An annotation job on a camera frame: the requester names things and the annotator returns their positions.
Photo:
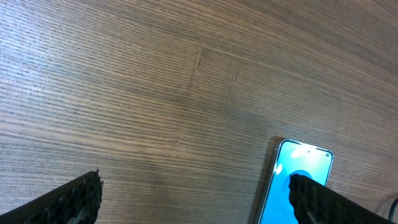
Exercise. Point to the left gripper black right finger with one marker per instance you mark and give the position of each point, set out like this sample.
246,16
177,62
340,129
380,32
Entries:
315,203

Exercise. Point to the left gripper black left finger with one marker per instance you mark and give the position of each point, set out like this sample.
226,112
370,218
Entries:
77,201

